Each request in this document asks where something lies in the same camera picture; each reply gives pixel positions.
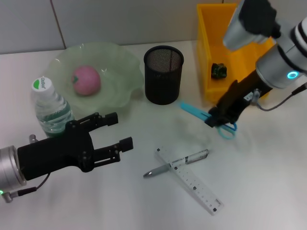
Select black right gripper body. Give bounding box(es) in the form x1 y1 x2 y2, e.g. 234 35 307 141
215 69 273 120

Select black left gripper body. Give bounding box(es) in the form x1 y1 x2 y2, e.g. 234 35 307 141
17 120 95 181

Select blue scissors with sheath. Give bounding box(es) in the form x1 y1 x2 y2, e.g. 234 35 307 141
177 100 238 140

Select green plastic wrapper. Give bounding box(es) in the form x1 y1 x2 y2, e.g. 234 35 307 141
211 62 228 80

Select pink peach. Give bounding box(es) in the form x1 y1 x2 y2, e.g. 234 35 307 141
71 65 101 96

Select clear water bottle green label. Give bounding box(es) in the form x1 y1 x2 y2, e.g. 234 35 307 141
30 76 75 139

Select grey retractable pen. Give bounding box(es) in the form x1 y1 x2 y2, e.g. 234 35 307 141
143 148 210 178

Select pale green glass fruit plate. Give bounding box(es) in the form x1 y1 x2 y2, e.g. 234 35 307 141
45 42 145 118

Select black mesh pen holder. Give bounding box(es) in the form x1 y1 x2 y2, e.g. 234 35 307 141
143 45 185 105

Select transparent plastic ruler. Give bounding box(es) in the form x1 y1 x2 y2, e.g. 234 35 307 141
153 146 224 216

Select yellow plastic storage bin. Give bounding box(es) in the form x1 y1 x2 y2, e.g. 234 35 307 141
196 2 276 104

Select grey left arm cable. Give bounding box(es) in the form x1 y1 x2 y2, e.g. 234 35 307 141
2 172 51 204

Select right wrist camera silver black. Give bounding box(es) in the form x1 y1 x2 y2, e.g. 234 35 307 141
222 0 283 51

